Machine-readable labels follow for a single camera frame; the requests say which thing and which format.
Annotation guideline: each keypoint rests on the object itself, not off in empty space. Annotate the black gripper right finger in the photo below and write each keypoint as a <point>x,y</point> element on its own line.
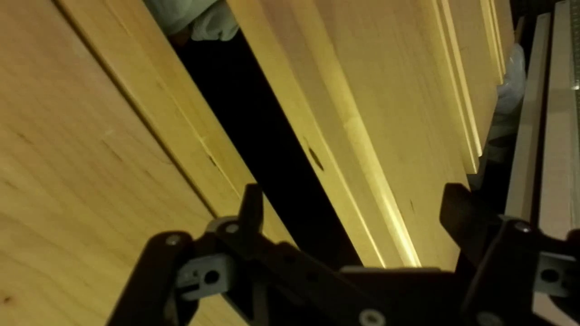
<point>468,221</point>

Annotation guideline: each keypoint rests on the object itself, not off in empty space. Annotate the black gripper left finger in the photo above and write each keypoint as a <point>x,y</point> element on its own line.
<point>250,212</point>

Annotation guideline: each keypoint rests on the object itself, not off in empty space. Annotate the light wood top drawer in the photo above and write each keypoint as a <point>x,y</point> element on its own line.
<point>477,58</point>

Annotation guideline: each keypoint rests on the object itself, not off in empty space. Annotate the light wooden side table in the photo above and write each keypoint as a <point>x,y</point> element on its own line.
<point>544,183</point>

